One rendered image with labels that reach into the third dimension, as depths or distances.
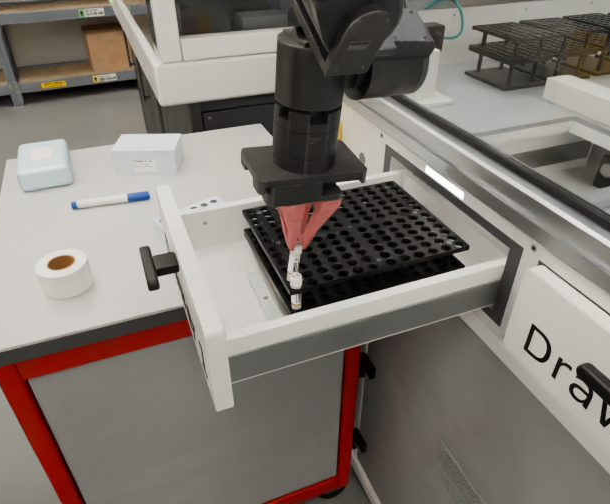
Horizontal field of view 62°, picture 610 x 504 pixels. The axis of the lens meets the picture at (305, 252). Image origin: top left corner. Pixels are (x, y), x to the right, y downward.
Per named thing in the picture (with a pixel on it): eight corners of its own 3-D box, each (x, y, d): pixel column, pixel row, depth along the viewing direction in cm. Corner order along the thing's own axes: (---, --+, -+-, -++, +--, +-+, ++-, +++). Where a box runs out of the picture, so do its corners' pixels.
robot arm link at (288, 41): (265, 16, 40) (298, 36, 36) (341, 13, 42) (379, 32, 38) (263, 102, 44) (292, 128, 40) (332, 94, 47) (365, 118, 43)
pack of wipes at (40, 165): (74, 185, 100) (68, 164, 98) (21, 194, 97) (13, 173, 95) (71, 155, 112) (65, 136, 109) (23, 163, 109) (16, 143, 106)
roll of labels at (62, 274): (103, 280, 76) (97, 258, 73) (62, 305, 71) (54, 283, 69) (74, 264, 79) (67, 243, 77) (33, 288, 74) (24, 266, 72)
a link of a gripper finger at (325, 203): (246, 233, 53) (247, 152, 47) (310, 224, 55) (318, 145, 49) (265, 274, 48) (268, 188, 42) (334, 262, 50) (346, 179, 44)
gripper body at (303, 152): (239, 165, 48) (239, 88, 43) (338, 156, 51) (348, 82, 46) (258, 201, 43) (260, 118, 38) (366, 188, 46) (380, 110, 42)
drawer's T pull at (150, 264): (149, 294, 52) (146, 284, 51) (140, 255, 57) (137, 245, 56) (184, 286, 53) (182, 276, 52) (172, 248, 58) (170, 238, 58)
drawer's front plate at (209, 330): (217, 415, 49) (204, 333, 43) (167, 254, 71) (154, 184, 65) (234, 409, 50) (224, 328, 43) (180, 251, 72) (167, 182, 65)
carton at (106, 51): (94, 74, 376) (84, 34, 359) (88, 63, 399) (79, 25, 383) (149, 67, 390) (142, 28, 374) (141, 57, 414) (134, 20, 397)
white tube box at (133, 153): (115, 174, 104) (110, 150, 101) (126, 156, 111) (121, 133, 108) (177, 173, 105) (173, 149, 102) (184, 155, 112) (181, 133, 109)
